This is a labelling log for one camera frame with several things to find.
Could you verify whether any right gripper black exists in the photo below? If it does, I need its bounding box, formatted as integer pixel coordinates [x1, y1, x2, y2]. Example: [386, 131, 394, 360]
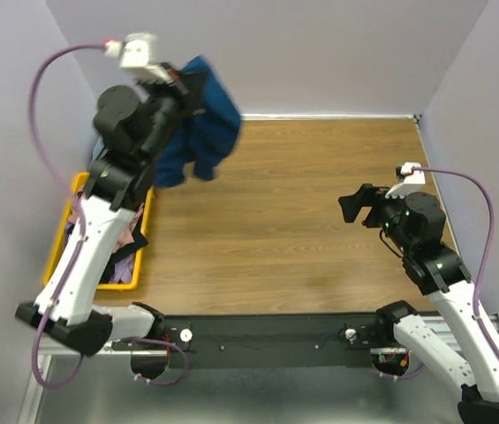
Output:
[338, 181, 415, 254]

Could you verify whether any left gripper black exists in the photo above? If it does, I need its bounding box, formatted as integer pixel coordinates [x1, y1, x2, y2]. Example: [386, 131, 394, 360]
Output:
[133, 62, 207, 165]

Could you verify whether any dark blue t-shirt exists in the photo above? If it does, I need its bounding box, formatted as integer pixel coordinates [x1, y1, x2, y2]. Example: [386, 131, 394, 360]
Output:
[154, 56, 242, 188]

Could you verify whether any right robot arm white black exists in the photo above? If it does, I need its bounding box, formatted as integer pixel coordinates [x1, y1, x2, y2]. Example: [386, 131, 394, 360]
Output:
[338, 184, 499, 423]

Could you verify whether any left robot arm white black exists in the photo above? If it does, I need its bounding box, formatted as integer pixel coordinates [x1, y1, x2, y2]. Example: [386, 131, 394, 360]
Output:
[15, 64, 208, 357]

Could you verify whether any folded light blue t-shirt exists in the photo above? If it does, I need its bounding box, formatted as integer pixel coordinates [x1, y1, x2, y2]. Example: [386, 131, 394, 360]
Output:
[90, 138, 104, 162]

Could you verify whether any pink t-shirt in bin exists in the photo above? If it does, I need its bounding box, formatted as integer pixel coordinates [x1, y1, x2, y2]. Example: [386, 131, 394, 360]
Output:
[64, 203, 145, 254]

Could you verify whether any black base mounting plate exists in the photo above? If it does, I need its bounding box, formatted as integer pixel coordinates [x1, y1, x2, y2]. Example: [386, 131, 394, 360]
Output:
[129, 311, 413, 384]

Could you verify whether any black garment in bin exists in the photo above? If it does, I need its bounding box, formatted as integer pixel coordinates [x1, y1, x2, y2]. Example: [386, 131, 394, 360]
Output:
[98, 233, 149, 284]

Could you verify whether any yellow plastic bin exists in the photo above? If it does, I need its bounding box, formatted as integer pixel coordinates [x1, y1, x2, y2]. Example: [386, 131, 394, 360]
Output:
[43, 188, 155, 292]

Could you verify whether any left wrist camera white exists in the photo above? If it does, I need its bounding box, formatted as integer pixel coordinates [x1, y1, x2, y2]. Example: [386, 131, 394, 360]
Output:
[103, 33, 171, 83]

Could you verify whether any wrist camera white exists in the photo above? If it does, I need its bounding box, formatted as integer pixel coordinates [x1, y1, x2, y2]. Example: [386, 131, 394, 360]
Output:
[103, 33, 171, 83]
[385, 162, 426, 199]

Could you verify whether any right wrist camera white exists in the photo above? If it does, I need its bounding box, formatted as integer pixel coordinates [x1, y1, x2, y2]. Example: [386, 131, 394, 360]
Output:
[385, 162, 426, 199]

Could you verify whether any aluminium extrusion rail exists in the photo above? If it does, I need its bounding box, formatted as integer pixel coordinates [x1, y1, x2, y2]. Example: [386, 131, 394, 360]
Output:
[36, 303, 497, 357]

